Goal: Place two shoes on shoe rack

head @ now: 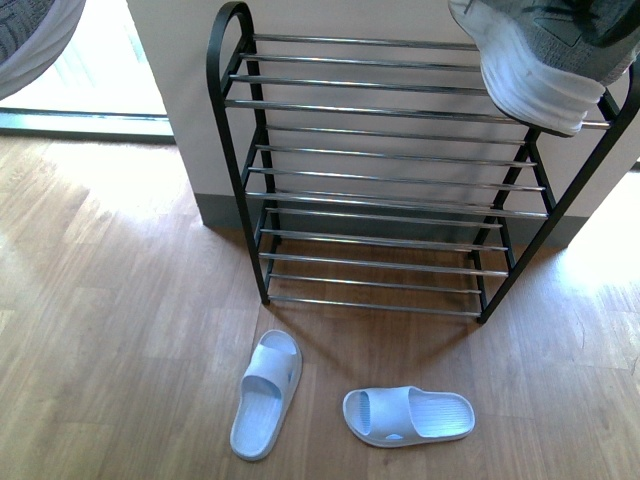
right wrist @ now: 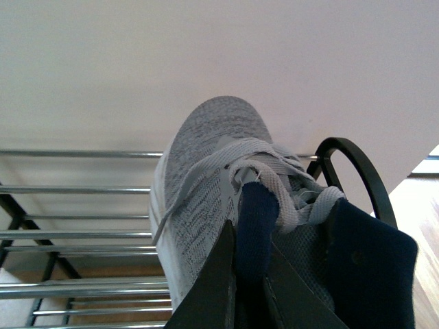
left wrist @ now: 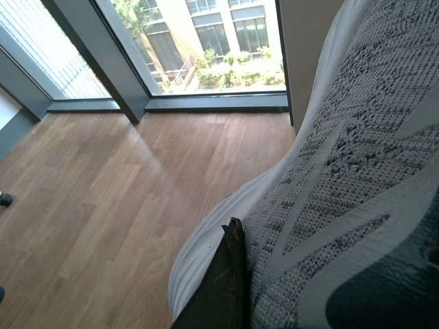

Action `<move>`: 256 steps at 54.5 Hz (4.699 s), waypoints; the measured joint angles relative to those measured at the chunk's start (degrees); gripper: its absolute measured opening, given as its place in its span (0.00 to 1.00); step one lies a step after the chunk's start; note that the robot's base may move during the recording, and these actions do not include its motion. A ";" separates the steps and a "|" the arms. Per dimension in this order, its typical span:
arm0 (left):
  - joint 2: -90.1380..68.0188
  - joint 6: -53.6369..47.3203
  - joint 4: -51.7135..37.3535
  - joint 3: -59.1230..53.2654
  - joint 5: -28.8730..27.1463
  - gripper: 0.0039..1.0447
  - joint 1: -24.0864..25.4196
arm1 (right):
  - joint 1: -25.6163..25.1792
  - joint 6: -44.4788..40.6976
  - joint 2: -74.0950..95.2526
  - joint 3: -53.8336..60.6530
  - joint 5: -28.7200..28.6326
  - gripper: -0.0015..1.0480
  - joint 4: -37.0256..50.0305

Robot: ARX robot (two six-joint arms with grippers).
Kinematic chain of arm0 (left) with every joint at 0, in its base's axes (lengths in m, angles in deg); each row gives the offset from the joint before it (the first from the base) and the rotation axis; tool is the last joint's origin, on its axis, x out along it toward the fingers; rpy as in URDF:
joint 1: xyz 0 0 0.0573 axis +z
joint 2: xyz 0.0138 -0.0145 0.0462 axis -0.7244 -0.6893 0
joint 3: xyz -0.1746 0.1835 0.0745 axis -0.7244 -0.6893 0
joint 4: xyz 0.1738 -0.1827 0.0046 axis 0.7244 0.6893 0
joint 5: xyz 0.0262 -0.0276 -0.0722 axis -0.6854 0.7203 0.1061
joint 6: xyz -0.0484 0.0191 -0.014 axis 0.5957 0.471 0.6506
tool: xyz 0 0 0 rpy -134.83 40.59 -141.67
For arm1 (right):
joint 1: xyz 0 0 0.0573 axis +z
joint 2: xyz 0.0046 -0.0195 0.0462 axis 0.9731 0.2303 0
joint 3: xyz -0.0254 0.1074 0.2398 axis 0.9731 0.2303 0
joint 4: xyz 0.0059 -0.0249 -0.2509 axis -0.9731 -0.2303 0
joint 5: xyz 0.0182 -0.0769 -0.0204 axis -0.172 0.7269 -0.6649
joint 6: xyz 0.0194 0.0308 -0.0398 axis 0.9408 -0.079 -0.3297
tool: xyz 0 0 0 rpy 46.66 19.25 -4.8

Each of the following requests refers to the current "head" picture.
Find light blue slide sandal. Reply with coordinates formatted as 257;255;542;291
343;386;476;448
230;330;303;461

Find grey knit sneaker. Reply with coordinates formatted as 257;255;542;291
1;0;86;99
448;1;639;137

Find black metal shoe rack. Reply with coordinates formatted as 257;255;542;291
206;1;639;323

